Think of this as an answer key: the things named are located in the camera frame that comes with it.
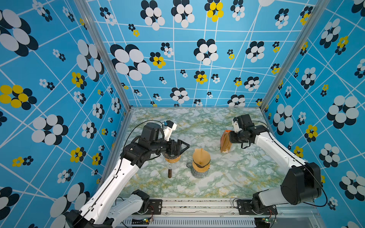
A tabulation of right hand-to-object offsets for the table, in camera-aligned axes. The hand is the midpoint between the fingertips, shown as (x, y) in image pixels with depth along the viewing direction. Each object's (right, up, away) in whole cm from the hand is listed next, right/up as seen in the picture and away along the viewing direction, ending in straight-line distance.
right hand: (232, 138), depth 87 cm
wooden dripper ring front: (-21, -16, -10) cm, 28 cm away
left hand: (-30, -1, -19) cm, 36 cm away
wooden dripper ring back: (-36, -12, -8) cm, 39 cm away
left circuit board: (-50, -40, -16) cm, 66 cm away
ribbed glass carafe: (-24, -20, -6) cm, 32 cm away
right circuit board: (+9, -39, -18) cm, 44 cm away
